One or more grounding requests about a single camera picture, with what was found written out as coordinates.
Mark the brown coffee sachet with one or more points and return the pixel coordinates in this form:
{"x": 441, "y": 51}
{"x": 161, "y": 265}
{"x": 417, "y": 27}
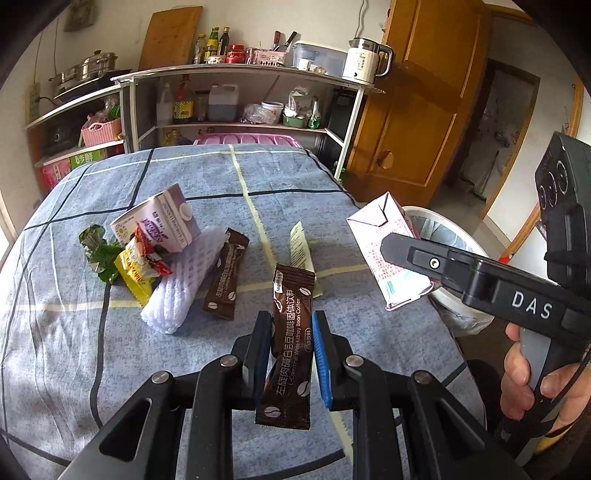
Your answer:
{"x": 226, "y": 277}
{"x": 288, "y": 332}

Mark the dark glass jar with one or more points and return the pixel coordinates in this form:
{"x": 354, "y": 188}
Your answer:
{"x": 201, "y": 108}

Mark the dark sauce bottle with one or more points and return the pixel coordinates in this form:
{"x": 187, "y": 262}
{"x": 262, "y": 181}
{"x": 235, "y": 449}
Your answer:
{"x": 224, "y": 44}

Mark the cream paper sachet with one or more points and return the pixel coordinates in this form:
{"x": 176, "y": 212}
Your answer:
{"x": 300, "y": 244}

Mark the wooden door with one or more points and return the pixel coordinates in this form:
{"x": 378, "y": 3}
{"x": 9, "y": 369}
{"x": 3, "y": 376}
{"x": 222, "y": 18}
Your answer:
{"x": 429, "y": 92}

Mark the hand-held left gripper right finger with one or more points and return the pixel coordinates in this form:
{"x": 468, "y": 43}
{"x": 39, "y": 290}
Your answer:
{"x": 322, "y": 364}

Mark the white electric kettle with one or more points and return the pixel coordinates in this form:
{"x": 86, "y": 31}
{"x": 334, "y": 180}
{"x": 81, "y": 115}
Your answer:
{"x": 360, "y": 64}

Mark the pink utensil holder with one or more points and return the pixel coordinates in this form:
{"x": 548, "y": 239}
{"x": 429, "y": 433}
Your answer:
{"x": 268, "y": 57}

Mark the black kitchen appliance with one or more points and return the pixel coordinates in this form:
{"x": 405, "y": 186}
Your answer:
{"x": 60, "y": 138}

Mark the tall white shelf unit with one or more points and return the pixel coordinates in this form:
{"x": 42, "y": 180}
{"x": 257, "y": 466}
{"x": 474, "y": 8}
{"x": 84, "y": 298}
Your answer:
{"x": 143, "y": 110}

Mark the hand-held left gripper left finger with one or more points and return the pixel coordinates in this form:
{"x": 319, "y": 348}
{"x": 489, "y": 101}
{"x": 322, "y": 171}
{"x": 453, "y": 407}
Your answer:
{"x": 262, "y": 350}

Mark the green foil wrapper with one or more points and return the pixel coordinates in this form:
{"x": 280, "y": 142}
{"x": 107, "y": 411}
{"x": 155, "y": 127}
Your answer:
{"x": 99, "y": 258}

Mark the pink woven basket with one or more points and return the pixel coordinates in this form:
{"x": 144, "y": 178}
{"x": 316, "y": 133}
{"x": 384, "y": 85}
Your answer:
{"x": 101, "y": 134}

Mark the clear plastic storage box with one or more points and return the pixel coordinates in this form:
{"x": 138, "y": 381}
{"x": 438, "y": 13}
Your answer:
{"x": 323, "y": 57}

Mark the person's right hand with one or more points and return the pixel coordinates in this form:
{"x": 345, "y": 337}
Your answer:
{"x": 515, "y": 369}

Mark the green plastic container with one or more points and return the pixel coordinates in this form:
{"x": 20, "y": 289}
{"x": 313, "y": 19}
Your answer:
{"x": 295, "y": 121}

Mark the pink white milk carton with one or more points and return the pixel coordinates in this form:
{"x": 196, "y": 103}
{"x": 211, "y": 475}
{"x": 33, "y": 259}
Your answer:
{"x": 378, "y": 221}

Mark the yellow oil bottle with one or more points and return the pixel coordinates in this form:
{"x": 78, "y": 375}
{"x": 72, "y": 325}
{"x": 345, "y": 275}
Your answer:
{"x": 171, "y": 138}

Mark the low white shelf unit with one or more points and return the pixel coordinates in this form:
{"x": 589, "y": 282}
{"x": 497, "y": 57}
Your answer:
{"x": 69, "y": 108}

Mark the red cardboard box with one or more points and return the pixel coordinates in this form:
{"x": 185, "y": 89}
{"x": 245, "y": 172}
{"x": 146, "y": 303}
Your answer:
{"x": 55, "y": 175}

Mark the black induction cooker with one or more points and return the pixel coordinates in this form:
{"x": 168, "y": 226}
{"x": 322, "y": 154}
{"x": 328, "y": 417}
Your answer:
{"x": 78, "y": 90}

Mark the white food bag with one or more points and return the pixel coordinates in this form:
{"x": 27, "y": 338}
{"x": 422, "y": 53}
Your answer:
{"x": 298, "y": 101}

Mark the steel steamer pot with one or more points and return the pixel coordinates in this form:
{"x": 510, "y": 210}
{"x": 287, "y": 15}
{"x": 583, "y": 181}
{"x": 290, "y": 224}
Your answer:
{"x": 92, "y": 67}

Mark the white round trash bin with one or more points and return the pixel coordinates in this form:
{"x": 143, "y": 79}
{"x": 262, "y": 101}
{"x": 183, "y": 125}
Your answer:
{"x": 455, "y": 305}

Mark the crumpled clear plastic bag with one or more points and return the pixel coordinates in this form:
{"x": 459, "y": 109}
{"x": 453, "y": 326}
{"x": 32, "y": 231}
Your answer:
{"x": 251, "y": 114}

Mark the red lid jar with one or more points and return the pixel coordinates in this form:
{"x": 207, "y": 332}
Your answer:
{"x": 235, "y": 54}

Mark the white plastic bottle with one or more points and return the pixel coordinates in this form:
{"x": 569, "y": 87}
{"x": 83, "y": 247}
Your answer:
{"x": 164, "y": 108}

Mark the wooden cutting board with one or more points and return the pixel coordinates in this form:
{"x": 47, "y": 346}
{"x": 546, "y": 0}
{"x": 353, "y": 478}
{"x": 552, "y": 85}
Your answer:
{"x": 168, "y": 39}

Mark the small clear bottle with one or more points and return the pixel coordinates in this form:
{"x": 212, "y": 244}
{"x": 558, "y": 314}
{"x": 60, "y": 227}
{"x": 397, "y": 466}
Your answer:
{"x": 199, "y": 50}

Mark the red label sauce bottle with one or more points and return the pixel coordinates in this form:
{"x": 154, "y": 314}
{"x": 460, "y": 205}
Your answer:
{"x": 183, "y": 108}

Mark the white power strip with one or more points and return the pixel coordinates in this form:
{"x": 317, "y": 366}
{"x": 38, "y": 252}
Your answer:
{"x": 34, "y": 104}

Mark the dark liquid plastic jug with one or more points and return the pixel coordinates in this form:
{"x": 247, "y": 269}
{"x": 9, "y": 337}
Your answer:
{"x": 223, "y": 106}

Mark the pink lid storage box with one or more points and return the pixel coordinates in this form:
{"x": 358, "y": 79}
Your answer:
{"x": 249, "y": 139}

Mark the white round jar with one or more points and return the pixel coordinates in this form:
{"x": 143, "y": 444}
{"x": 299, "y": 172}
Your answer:
{"x": 272, "y": 113}

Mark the hanging green cloth bag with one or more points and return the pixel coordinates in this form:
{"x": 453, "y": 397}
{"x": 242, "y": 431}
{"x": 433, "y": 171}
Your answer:
{"x": 78, "y": 16}

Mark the white foam fruit net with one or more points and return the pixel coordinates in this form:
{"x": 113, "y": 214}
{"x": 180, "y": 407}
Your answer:
{"x": 184, "y": 277}

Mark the green cardboard box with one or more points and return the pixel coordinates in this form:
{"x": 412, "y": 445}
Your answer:
{"x": 92, "y": 159}

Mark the green white packet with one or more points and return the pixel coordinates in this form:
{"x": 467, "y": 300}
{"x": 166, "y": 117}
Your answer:
{"x": 315, "y": 117}

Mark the purple white milk carton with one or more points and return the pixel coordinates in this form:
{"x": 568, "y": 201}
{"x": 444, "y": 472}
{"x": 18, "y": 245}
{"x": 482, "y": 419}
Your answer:
{"x": 161, "y": 217}

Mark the black tall panel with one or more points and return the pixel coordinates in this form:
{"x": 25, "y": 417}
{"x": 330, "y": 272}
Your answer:
{"x": 339, "y": 124}

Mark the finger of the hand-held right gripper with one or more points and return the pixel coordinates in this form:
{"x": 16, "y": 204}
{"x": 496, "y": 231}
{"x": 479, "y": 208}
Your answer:
{"x": 429, "y": 263}

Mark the yellow red snack packet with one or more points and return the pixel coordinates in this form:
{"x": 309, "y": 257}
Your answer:
{"x": 136, "y": 281}

